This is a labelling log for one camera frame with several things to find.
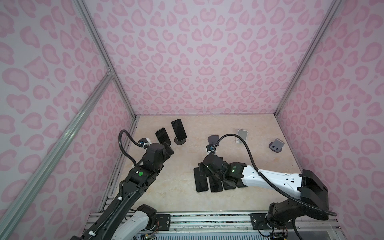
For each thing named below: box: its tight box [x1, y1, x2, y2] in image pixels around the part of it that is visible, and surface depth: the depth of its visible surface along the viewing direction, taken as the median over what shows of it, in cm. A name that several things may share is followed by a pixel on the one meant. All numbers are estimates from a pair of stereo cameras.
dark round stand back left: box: [174, 137, 187, 145], surface depth 106 cm
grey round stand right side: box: [269, 138, 285, 153], surface depth 100 cm
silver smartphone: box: [171, 118, 187, 141], surface depth 100 cm
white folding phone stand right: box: [235, 129, 249, 144], surface depth 103 cm
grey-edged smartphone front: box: [222, 180, 236, 190], surface depth 58 cm
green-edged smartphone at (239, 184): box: [236, 178, 249, 188], surface depth 56 cm
